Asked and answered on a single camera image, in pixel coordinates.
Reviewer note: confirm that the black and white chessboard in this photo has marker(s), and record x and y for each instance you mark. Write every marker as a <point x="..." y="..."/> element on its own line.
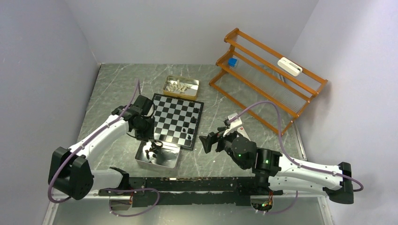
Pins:
<point x="171" y="115"/>

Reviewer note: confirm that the blue cube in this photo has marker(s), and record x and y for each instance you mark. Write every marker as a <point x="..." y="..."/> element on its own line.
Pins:
<point x="233" y="62"/>

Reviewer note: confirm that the white rectangular device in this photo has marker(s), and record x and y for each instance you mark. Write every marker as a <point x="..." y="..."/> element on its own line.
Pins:
<point x="289" y="66"/>

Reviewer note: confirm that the gold tin box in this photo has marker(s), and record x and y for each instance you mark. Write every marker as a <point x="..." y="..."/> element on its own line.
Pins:
<point x="190" y="94"/>

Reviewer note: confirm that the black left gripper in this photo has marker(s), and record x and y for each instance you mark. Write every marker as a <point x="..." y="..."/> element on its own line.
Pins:
<point x="149" y="134"/>

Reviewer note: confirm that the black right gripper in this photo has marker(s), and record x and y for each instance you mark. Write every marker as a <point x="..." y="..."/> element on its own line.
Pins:
<point x="213" y="138"/>

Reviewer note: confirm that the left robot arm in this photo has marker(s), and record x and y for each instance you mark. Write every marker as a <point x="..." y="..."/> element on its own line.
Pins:
<point x="70" y="171"/>

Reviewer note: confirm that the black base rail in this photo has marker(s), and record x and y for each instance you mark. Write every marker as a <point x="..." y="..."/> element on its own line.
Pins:
<point x="186" y="191"/>

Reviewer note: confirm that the silver tin box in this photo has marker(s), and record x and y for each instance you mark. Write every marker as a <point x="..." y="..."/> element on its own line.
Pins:
<point x="167" y="159"/>

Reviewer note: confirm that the small white red box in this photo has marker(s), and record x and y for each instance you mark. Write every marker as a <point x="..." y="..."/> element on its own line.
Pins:
<point x="243" y="132"/>

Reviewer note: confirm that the orange wooden rack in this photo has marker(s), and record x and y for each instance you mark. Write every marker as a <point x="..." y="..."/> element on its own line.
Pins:
<point x="258" y="70"/>

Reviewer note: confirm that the pile of white chess pieces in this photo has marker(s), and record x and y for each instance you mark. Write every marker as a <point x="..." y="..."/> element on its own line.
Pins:
<point x="177" y="86"/>

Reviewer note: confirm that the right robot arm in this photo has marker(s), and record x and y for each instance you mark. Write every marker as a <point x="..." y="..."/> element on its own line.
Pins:
<point x="274" y="171"/>

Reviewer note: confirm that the pile of black chess pieces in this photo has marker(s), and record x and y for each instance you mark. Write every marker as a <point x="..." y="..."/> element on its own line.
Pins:
<point x="154" y="150"/>

